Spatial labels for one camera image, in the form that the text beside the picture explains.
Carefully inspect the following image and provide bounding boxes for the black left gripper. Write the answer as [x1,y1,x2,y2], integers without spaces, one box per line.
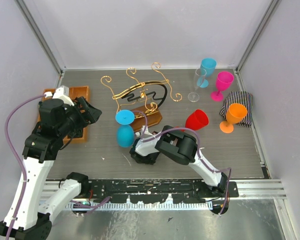
[58,95,102,138]

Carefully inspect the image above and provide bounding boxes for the wooden compartment tray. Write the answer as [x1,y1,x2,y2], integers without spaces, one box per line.
[37,85,91,145]

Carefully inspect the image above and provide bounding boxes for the gold wire wine glass rack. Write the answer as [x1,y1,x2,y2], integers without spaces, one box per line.
[100,62,183,133]

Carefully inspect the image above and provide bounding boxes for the red wine glass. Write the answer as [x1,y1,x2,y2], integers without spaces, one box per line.
[185,109,209,131]

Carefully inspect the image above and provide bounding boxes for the orange wine glass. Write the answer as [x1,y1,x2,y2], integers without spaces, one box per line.
[219,103,248,134]

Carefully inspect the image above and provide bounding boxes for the clear wine glass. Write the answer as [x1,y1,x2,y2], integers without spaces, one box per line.
[187,68,207,103]

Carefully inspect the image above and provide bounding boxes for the magenta wine glass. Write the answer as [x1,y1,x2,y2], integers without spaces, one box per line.
[210,71,234,102]

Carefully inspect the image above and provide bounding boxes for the light blue wine glass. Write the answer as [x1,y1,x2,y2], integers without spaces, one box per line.
[198,58,217,88]

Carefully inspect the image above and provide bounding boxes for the striped cloth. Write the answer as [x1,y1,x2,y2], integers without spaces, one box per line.
[219,91,253,128]

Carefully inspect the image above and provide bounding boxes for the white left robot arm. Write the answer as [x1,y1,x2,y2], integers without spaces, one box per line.
[0,97,102,240]

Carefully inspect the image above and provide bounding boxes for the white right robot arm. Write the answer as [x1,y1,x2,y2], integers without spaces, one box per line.
[129,125,228,197]

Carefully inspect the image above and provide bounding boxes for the blue wine glass front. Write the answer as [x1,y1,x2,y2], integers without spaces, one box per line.
[115,109,135,148]

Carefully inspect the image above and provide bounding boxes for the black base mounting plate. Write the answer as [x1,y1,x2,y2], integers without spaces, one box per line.
[76,179,239,204]

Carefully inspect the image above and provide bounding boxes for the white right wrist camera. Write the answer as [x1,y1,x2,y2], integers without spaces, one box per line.
[135,125,156,143]

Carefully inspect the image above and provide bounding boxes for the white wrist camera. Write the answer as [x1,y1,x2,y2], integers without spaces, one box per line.
[135,125,156,143]
[43,85,75,106]

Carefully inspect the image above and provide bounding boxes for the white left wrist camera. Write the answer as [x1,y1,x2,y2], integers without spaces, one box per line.
[43,85,75,106]

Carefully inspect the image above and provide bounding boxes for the aluminium frame rail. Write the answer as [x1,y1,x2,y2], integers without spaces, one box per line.
[14,178,288,212]

